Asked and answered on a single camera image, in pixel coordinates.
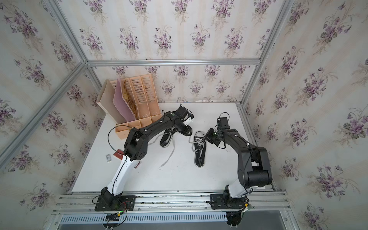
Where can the beige folder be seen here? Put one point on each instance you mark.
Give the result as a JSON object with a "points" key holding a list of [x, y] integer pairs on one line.
{"points": [[105, 101]]}

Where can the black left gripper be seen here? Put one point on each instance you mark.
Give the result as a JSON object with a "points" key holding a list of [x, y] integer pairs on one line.
{"points": [[187, 131]]}

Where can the aluminium rail frame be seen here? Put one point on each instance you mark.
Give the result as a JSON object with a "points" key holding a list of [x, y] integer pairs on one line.
{"points": [[167, 206]]}

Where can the peach plastic file organizer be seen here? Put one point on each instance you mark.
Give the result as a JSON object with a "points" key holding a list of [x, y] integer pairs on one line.
{"points": [[146, 100]]}

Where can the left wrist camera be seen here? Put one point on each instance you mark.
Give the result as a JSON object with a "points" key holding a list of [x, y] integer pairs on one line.
{"points": [[184, 112]]}

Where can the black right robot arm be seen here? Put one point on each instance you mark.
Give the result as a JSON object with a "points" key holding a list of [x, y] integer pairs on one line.
{"points": [[253, 169]]}

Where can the black canvas sneaker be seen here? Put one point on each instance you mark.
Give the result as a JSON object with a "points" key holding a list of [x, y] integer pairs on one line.
{"points": [[166, 140], [199, 146]]}

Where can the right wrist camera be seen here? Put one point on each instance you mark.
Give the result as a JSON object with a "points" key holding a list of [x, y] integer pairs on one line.
{"points": [[222, 124]]}

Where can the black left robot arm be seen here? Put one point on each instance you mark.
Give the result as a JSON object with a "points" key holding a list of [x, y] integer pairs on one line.
{"points": [[136, 148]]}

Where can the yellow wanted poster book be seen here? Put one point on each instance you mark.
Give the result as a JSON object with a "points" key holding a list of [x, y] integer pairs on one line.
{"points": [[128, 96]]}

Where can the red card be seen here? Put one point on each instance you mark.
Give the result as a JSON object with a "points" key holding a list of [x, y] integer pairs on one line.
{"points": [[120, 155]]}

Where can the small circuit board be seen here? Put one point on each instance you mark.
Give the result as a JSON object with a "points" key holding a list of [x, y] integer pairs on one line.
{"points": [[112, 217]]}

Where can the small grey tag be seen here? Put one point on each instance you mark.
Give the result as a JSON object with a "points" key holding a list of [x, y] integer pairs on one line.
{"points": [[108, 158]]}

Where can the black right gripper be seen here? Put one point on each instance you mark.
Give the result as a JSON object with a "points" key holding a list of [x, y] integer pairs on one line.
{"points": [[208, 136]]}

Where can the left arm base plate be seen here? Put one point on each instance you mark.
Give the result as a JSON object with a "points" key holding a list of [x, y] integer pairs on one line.
{"points": [[119, 203]]}

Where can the pink folder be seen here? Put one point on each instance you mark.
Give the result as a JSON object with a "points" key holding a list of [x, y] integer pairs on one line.
{"points": [[121, 104]]}

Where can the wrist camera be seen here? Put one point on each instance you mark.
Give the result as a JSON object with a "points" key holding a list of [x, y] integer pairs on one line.
{"points": [[184, 112], [222, 124]]}

